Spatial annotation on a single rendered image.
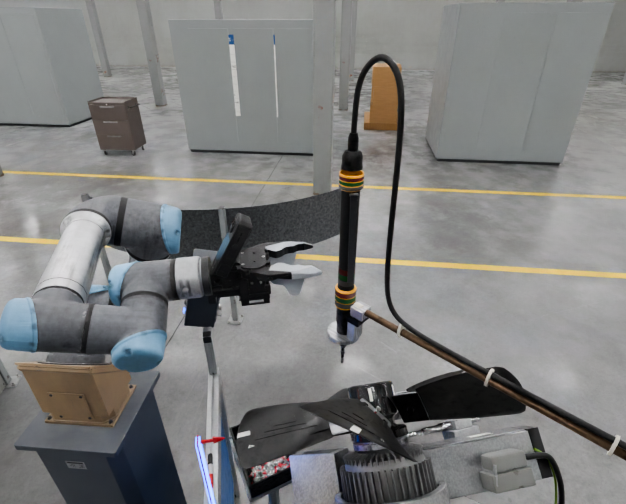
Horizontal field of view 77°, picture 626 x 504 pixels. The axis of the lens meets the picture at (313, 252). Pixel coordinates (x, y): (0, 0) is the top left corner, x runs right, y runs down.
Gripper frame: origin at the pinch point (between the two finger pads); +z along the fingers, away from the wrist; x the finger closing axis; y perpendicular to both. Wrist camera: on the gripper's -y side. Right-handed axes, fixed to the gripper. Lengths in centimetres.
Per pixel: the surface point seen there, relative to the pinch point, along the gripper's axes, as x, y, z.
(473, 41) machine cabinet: -530, -4, 332
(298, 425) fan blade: 0.0, 49.0, -3.8
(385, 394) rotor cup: -0.1, 42.7, 18.2
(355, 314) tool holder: 3.3, 12.7, 8.1
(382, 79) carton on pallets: -764, 75, 283
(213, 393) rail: -43, 83, -30
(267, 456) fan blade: 7, 49, -12
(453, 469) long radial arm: 13, 57, 32
